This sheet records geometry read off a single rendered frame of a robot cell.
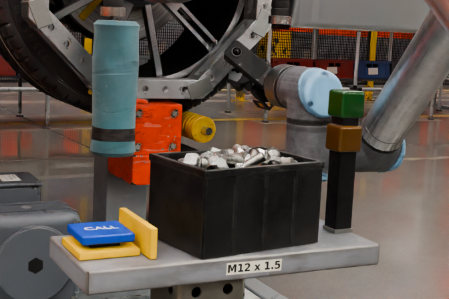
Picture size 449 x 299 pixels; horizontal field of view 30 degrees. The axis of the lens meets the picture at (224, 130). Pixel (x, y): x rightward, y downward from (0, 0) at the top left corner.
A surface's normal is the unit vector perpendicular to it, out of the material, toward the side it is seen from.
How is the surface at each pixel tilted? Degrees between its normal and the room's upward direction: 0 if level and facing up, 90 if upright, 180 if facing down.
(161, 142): 90
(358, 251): 90
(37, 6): 90
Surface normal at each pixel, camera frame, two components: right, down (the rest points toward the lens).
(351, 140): 0.44, 0.15
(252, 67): 0.08, -0.27
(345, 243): 0.05, -0.99
